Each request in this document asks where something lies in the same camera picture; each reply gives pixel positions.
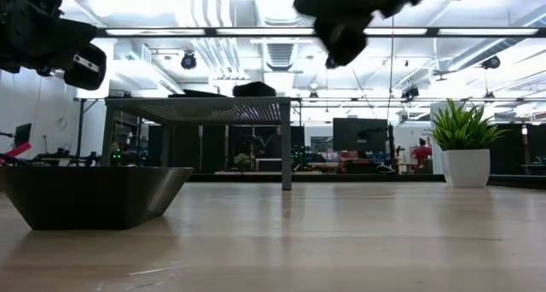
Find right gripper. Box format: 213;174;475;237
293;0;427;69

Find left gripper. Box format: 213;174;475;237
0;3;107;91

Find black wavy square bowl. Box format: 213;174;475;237
0;166;194;231
167;89;214;98

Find black beam with light strips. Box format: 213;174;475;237
96;26;546;39

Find large black monitor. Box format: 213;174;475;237
332;117;389;153

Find small black monitor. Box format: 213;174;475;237
13;122;33;151

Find red bar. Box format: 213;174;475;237
0;141;33;160

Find cluttered background bench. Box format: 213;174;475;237
32;146;103;168

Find small green plant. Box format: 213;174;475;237
233;152;253;173

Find grey perforated metal shelf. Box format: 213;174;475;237
98;96;293;190

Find black partition panels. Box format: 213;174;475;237
147;123;306;173

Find green plant in white pot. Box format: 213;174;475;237
428;98;511;189

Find thin hanging cable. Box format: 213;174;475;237
386;16;396;122

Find silver ventilation duct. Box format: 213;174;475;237
253;0;315;73

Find black aluminium table frame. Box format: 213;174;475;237
187;172;546;191

